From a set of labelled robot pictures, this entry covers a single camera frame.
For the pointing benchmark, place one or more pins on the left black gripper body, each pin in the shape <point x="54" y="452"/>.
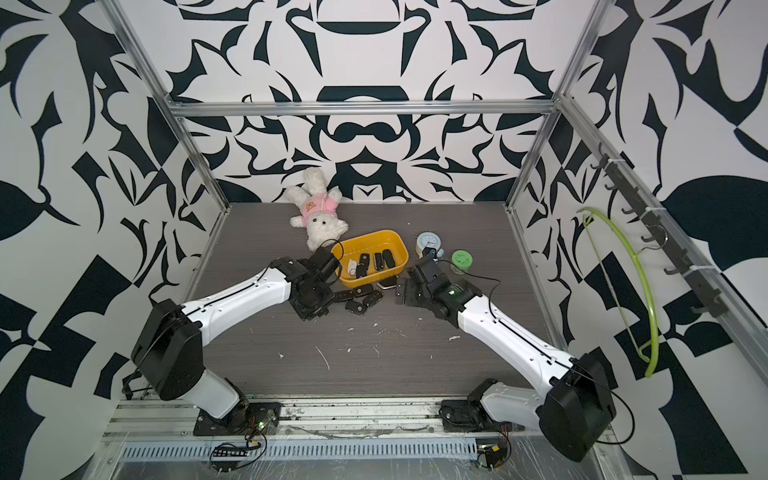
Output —
<point x="320" y="304"/>

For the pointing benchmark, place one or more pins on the green lidded small jar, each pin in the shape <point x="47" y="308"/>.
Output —
<point x="461" y="261"/>

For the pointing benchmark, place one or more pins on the small blue alarm clock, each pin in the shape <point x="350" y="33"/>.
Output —
<point x="429" y="240"/>

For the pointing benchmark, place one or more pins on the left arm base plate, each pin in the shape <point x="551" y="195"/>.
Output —
<point x="260" y="416"/>

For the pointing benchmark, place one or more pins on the black wall hook rack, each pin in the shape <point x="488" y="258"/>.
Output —
<point x="664" y="234"/>

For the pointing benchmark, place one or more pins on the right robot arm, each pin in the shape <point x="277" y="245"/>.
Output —
<point x="567" y="399"/>

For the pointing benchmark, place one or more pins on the green clothes hanger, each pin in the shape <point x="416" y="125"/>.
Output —
<point x="636" y="293"/>

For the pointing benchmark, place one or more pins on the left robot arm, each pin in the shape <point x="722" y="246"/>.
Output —
<point x="169" y="351"/>

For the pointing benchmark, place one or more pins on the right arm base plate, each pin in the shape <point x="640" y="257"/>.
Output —
<point x="467" y="416"/>

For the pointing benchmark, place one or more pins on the white cable duct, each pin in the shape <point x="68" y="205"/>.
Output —
<point x="457" y="448"/>

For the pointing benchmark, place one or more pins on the yellow plastic storage box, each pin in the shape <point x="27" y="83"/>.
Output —
<point x="371" y="257"/>

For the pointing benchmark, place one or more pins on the white plush bunny pink shirt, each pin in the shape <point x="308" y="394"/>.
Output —
<point x="317" y="206"/>

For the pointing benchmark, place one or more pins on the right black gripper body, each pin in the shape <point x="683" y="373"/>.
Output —
<point x="411" y="295"/>

